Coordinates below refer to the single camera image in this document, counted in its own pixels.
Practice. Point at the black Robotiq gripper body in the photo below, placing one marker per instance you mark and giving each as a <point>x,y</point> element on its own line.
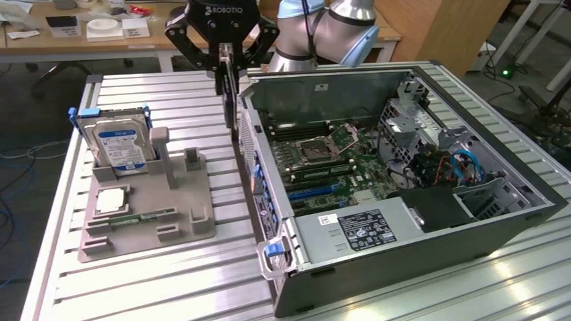
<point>222,23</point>

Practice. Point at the green graphics card black heatsink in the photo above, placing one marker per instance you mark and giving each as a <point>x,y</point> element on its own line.
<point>229,100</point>

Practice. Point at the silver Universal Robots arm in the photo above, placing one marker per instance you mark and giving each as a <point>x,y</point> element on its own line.
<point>329,33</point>

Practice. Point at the plain white box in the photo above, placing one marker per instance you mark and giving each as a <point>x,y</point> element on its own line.
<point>134,28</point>

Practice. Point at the red packet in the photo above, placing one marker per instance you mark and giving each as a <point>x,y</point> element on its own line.
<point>138,10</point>

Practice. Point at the white round container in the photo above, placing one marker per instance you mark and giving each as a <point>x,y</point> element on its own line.
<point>104,28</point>

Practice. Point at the long wooden desk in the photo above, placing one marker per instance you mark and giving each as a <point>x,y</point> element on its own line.
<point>89,47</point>

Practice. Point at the black office chair base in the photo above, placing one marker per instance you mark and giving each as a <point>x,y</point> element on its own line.
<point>66,67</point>

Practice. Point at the white box black lid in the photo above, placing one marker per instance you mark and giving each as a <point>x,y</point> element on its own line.
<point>62,25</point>

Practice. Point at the grey cup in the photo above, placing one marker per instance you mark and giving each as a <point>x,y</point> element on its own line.
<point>65,4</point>

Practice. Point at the hard disk in blue caddy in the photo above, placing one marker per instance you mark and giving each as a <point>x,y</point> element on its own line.
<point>120,147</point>

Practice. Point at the metal socket cover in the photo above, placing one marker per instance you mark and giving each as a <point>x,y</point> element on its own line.
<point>344,137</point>

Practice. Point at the CPU socket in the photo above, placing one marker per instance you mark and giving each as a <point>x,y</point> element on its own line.
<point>316,150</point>

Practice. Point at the white paper slip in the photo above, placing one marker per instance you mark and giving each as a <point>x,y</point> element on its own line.
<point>21,34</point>

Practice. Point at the clear plastic bag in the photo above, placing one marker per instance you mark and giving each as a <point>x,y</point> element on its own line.
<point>17,13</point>

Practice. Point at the metal disk bay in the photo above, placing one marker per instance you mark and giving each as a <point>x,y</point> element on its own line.
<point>490,200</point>
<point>408,123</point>

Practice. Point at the wooden cabinet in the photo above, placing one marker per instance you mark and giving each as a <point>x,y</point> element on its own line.
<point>445,33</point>

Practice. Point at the black installed RAM stick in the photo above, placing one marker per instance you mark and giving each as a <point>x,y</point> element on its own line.
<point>320,172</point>

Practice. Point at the green motherboard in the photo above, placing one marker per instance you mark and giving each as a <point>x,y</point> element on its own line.
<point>365,174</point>

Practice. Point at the blue expansion slot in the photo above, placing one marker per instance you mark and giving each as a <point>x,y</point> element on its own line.
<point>312,193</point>

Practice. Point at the silver CPU chip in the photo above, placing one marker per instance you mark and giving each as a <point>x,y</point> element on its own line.
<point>109,200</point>

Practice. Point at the grey printed parts rack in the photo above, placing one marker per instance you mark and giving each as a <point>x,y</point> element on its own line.
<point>150,214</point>

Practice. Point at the green RAM stick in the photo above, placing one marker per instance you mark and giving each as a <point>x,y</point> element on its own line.
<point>133,219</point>

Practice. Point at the grey power supply unit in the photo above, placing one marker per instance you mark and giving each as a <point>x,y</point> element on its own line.
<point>320,237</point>

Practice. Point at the black floor stand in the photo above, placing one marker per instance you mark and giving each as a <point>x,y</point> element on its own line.
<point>545,107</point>

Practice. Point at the black open PC case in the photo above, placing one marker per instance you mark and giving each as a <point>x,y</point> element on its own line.
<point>401,267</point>

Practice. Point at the green lit power switch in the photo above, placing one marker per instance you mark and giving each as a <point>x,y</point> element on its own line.
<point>504,72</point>

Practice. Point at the white desk frame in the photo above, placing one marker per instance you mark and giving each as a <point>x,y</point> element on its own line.
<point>512,30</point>

